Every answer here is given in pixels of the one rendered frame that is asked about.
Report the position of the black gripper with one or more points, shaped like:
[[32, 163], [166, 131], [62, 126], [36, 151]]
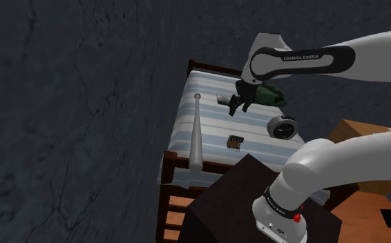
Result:
[[245, 90]]

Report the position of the grey baseball bat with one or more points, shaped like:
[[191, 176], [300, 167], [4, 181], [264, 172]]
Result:
[[195, 141]]

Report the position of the dark robot stand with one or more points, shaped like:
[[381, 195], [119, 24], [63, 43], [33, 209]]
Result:
[[229, 202]]

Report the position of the grey round alarm clock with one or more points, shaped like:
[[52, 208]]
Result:
[[282, 128]]

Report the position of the small pale flat box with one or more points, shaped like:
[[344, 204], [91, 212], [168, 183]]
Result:
[[222, 100]]

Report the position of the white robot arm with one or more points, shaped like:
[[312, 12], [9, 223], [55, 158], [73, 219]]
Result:
[[333, 161]]

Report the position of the orange wooden desk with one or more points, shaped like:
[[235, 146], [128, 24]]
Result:
[[360, 218]]

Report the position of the small brown box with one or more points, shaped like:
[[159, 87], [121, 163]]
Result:
[[235, 142]]

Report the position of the wooden bed with striped mattress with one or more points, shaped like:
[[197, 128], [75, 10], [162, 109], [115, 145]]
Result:
[[215, 124]]

